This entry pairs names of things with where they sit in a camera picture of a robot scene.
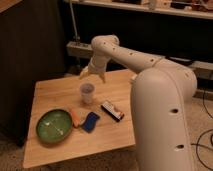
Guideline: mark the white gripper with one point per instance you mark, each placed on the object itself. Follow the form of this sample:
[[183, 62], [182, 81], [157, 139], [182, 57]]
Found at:
[[96, 66]]

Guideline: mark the green ceramic bowl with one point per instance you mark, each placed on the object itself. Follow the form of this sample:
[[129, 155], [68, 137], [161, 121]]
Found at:
[[54, 126]]

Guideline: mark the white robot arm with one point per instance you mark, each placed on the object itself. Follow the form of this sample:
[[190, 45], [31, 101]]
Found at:
[[157, 101]]

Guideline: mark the clear plastic cup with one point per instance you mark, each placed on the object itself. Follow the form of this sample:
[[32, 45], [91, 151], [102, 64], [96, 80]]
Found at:
[[87, 91]]

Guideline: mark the wooden table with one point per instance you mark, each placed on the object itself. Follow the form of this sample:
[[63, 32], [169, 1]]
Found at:
[[64, 93]]

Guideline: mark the metal vertical pole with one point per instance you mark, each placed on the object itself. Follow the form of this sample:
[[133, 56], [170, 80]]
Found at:
[[76, 35]]

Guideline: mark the orange carrot toy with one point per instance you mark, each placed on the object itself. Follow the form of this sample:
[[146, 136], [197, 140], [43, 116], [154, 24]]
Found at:
[[75, 118]]

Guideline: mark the black white rectangular box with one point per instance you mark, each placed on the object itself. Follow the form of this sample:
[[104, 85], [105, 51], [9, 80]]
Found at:
[[112, 110]]

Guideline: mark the blue sponge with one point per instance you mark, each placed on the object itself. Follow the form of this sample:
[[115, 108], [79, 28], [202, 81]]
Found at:
[[90, 122]]

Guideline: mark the wall shelf with items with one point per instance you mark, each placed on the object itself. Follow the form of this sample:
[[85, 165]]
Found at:
[[153, 6]]

